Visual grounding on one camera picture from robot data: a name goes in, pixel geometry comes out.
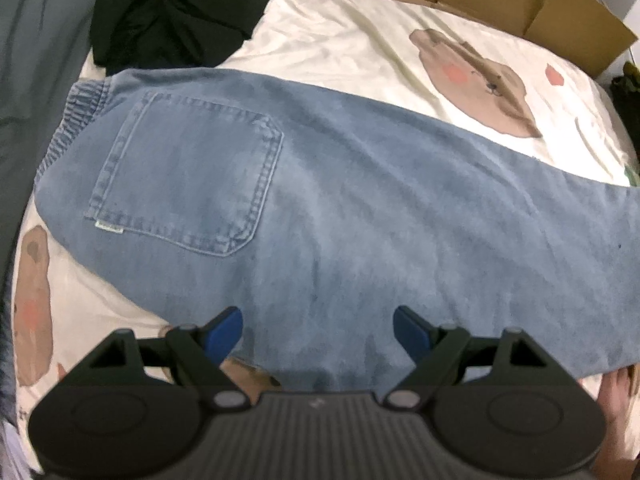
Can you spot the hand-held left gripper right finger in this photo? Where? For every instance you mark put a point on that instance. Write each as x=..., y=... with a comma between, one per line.
x=412, y=332

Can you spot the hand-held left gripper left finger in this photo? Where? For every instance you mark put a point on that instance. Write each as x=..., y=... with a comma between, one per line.
x=225, y=332

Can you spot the blue denim pants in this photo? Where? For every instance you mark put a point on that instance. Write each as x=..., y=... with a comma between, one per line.
x=350, y=210

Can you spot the person's bare leg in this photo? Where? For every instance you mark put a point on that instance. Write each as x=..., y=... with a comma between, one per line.
x=620, y=400

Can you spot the blue-grey fuzzy blanket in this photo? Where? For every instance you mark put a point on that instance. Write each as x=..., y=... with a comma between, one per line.
x=6, y=360

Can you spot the cream bear-print blanket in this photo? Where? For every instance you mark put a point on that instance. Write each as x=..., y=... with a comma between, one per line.
x=350, y=45

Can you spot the black crumpled garment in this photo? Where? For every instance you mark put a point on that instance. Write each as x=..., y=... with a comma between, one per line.
x=175, y=15

